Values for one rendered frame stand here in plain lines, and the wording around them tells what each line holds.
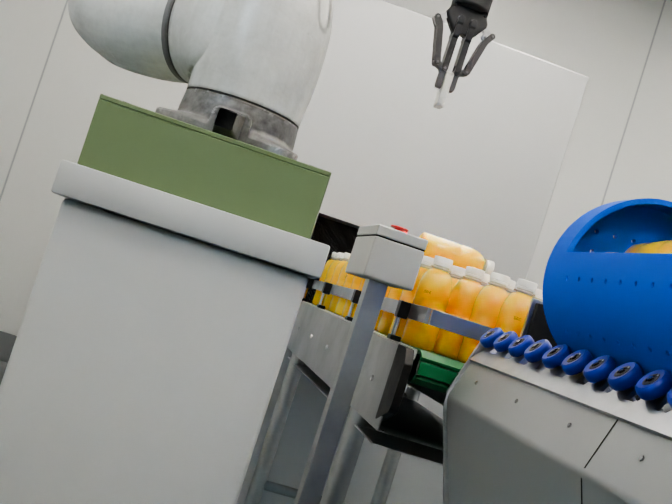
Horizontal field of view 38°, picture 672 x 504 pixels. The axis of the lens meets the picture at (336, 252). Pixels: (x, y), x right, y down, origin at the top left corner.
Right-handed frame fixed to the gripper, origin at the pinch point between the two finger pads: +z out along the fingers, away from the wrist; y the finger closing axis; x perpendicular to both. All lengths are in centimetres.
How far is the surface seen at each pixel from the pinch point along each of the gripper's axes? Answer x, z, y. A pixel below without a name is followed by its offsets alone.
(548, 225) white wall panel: -382, -31, -167
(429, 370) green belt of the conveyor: 12, 52, -11
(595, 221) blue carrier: 48, 21, -18
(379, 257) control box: 6.2, 34.9, 3.1
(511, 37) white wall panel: -390, -134, -111
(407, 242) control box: 6.1, 30.6, -1.1
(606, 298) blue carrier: 65, 33, -15
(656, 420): 82, 45, -18
